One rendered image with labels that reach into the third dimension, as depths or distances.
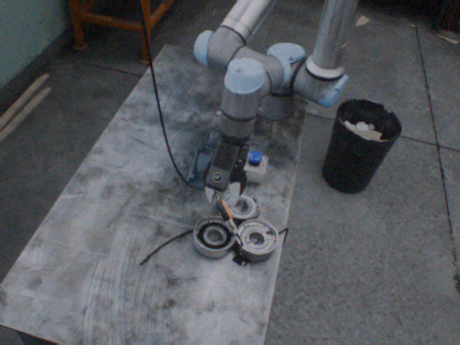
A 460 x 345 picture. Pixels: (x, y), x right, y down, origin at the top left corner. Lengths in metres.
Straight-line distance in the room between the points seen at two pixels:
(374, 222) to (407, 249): 0.21
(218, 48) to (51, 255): 0.62
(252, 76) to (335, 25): 0.43
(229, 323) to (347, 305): 1.11
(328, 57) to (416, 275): 1.32
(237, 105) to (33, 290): 0.61
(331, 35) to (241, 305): 0.73
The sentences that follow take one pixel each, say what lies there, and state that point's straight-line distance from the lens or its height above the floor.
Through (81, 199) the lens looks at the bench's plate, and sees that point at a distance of 1.19.
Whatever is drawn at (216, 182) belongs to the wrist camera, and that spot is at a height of 1.04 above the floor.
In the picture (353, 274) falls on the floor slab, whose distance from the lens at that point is 2.12.
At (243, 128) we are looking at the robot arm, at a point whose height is 1.13.
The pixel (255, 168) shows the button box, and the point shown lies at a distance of 1.20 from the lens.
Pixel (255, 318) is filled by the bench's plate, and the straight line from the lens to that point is 1.00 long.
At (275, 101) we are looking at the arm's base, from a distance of 1.42.
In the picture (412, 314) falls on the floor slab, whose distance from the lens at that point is 2.14.
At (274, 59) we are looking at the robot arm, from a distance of 0.95.
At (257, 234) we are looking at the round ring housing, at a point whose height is 0.82.
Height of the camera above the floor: 1.69
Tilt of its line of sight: 46 degrees down
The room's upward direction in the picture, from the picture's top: 9 degrees clockwise
